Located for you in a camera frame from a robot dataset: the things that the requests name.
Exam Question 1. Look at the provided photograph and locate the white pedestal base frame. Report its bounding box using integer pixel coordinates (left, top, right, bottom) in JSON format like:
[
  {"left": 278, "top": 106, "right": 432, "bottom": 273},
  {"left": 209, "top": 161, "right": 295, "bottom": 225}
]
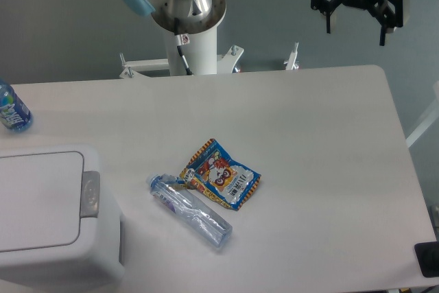
[{"left": 118, "top": 42, "right": 300, "bottom": 80}]

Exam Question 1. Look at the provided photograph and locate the white trash can body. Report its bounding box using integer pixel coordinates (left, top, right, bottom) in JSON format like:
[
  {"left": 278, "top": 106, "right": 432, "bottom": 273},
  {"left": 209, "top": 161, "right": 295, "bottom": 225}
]
[{"left": 1, "top": 144, "right": 124, "bottom": 292}]

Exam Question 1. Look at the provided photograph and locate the blue snack bag wrapper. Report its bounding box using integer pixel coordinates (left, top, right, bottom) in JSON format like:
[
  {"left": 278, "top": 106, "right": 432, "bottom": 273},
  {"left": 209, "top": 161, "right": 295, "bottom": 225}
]
[{"left": 180, "top": 139, "right": 261, "bottom": 211}]

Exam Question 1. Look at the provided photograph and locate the crushed clear plastic bottle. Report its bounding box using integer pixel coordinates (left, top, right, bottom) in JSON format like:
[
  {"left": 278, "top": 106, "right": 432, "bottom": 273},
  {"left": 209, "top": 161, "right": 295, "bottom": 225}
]
[{"left": 147, "top": 174, "right": 233, "bottom": 248}]

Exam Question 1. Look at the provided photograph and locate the white frame at right edge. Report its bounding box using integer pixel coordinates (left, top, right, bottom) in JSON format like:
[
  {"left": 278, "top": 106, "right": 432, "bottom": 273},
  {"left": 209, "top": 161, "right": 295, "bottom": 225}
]
[{"left": 405, "top": 82, "right": 438, "bottom": 148}]

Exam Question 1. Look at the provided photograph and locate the grey trash can push button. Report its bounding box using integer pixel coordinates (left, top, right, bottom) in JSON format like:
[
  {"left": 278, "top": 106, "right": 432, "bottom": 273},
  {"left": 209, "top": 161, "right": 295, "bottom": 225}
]
[{"left": 80, "top": 171, "right": 100, "bottom": 218}]

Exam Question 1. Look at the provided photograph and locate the white trash can lid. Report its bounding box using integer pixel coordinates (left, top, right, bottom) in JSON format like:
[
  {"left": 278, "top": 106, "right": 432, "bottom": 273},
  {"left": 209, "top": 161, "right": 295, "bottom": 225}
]
[{"left": 1, "top": 152, "right": 84, "bottom": 252}]

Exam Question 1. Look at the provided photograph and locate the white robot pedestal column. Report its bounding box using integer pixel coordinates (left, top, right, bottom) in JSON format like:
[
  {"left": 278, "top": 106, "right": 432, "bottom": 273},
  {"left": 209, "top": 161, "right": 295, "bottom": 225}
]
[{"left": 164, "top": 19, "right": 217, "bottom": 76}]

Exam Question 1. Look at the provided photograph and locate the black device at table edge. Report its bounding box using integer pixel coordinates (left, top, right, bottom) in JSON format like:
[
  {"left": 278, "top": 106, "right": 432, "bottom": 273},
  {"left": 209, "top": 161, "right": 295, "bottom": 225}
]
[{"left": 414, "top": 242, "right": 438, "bottom": 278}]

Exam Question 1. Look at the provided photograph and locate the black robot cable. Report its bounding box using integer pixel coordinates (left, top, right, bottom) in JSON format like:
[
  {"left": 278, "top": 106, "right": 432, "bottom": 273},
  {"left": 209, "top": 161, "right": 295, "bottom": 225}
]
[{"left": 169, "top": 0, "right": 195, "bottom": 76}]

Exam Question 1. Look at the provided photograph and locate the blue labelled drink bottle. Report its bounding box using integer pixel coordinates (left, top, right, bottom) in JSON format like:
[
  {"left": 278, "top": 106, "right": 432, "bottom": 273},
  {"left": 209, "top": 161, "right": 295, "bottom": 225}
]
[{"left": 1, "top": 80, "right": 33, "bottom": 132}]

